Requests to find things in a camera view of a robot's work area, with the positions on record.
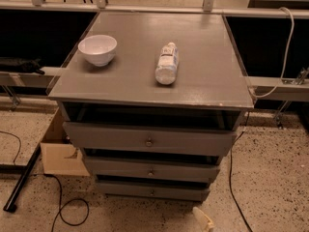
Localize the black floor cable right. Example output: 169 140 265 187
226 111 254 232

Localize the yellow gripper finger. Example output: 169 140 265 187
192 207 214 232

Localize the grey middle drawer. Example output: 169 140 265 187
84 157 219 183

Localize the grey top drawer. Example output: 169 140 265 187
63 122 236 156

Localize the clear plastic water bottle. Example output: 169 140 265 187
154 43 179 85

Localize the black metal bar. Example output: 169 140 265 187
0 145 41 213

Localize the cardboard box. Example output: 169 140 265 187
40 109 89 177

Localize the white bowl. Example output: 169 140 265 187
78 35 117 67

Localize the grey bottom drawer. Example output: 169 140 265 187
97 181 210 202

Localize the black floor cable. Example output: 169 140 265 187
44 173 90 232
226 111 254 232

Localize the grey drawer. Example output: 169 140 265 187
84 157 219 183
63 122 236 156
97 181 210 202

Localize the black bag on rail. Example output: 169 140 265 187
0 57 45 75

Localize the black floor cable left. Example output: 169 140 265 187
44 173 90 232

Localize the grey drawer cabinet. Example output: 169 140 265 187
49 12 253 189

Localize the white cable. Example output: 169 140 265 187
249 6 295 100

